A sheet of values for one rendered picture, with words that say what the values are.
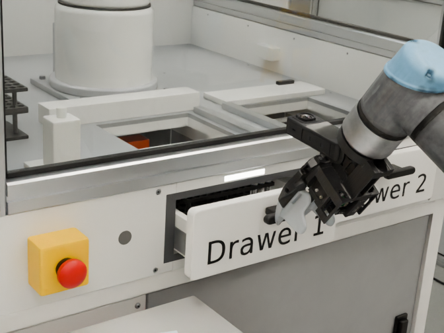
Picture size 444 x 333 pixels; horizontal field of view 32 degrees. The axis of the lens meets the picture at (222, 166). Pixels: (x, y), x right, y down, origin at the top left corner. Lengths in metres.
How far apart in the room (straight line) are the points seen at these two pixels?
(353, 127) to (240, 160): 0.28
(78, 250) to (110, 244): 0.09
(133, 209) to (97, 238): 0.07
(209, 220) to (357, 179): 0.23
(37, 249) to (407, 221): 0.82
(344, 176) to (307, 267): 0.42
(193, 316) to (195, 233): 0.13
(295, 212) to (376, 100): 0.23
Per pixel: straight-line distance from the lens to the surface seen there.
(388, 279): 1.64
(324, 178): 1.05
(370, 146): 0.99
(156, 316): 1.18
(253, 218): 1.19
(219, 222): 1.15
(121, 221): 1.14
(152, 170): 1.13
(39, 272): 1.06
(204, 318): 1.19
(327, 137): 1.06
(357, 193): 1.03
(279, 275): 1.40
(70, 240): 1.06
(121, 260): 1.17
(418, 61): 0.93
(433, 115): 0.94
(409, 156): 1.49
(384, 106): 0.96
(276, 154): 1.27
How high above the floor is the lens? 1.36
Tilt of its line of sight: 19 degrees down
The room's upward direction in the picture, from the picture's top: 4 degrees clockwise
